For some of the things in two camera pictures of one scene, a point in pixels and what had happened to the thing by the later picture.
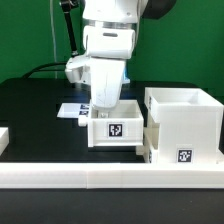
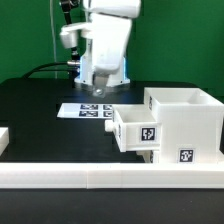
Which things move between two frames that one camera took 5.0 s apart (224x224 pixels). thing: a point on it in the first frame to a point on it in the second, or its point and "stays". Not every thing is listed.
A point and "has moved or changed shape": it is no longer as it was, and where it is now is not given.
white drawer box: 150,135 to 150,156
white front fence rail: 110,176 stays
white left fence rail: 4,139 stays
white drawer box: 118,126 has moved or changed shape
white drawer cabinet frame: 190,124 stays
